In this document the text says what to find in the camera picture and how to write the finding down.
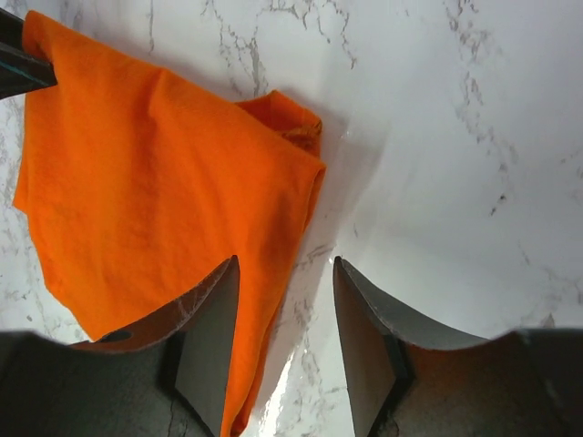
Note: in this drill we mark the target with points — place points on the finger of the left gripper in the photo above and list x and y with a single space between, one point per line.
20 72

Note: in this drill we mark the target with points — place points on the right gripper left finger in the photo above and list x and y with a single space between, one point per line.
198 330

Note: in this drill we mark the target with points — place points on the orange t-shirt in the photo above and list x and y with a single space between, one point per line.
137 183

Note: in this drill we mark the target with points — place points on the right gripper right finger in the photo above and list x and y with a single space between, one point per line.
376 332

